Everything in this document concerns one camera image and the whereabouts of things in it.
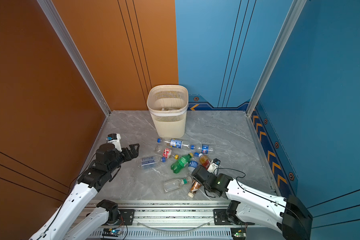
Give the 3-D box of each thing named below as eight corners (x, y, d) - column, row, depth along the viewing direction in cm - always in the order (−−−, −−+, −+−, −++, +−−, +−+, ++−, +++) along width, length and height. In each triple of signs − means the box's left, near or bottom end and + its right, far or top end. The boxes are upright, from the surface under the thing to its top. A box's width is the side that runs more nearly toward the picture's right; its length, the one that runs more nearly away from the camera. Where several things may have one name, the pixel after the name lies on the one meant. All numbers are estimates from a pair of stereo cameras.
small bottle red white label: (163, 157, 95) (162, 154, 92) (165, 151, 98) (164, 147, 95) (178, 160, 94) (177, 156, 90) (179, 153, 97) (179, 149, 94)
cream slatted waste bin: (151, 141, 105) (142, 111, 82) (156, 115, 121) (149, 85, 98) (187, 141, 105) (188, 112, 82) (187, 115, 121) (187, 85, 98)
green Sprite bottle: (174, 175, 88) (174, 172, 84) (170, 168, 91) (169, 165, 87) (194, 160, 94) (195, 157, 90) (189, 154, 97) (189, 151, 93)
